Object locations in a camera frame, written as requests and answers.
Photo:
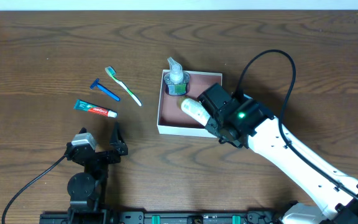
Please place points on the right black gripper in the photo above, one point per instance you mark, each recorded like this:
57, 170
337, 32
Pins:
212, 123

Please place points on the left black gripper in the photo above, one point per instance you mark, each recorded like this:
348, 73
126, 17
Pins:
101, 155

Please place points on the white lotion tube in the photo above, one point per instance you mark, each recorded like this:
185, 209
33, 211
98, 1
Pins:
195, 110

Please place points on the clear pump soap bottle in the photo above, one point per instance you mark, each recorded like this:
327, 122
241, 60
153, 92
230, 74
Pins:
176, 80

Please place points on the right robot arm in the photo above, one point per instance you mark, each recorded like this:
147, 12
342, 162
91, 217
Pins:
243, 122

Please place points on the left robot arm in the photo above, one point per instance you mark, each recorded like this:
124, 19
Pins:
87, 189

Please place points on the Colgate toothpaste tube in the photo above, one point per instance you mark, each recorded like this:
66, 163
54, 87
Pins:
91, 108

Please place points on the blue disposable razor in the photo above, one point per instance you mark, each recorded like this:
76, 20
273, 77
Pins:
96, 84

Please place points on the white open cardboard box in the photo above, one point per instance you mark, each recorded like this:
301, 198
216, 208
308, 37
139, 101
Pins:
171, 119

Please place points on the green white toothbrush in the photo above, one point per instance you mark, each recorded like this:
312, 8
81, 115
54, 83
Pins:
112, 73

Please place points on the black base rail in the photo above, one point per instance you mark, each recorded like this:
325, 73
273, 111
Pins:
111, 217

